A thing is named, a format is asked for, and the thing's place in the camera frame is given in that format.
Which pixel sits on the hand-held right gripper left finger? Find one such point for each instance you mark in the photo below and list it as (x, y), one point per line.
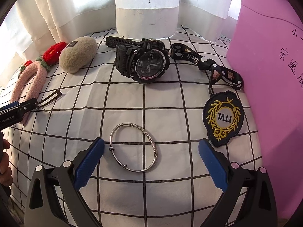
(90, 160)

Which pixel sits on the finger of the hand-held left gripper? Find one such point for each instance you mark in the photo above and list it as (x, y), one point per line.
(10, 104)
(26, 107)

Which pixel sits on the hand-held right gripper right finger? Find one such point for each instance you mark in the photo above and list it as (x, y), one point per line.
(213, 160)

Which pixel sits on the brown U-shaped hair pin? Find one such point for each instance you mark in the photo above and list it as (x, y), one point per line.
(49, 98)

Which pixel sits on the person's left hand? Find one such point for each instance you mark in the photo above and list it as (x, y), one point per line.
(5, 165)

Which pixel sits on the pink knit headband red flowers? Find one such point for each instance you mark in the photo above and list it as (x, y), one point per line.
(37, 75)

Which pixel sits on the black embroidered badge patch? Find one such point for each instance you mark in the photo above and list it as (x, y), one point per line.
(222, 119)

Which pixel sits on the white grid tablecloth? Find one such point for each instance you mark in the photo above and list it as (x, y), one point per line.
(132, 104)

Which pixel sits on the pink storage box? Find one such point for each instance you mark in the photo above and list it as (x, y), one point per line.
(272, 87)

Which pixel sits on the white curtain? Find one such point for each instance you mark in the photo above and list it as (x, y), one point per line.
(203, 14)
(61, 11)

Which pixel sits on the black sport wristwatch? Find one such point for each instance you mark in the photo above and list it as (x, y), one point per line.
(144, 62)

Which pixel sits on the white cloth panel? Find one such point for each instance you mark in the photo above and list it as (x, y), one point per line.
(146, 7)

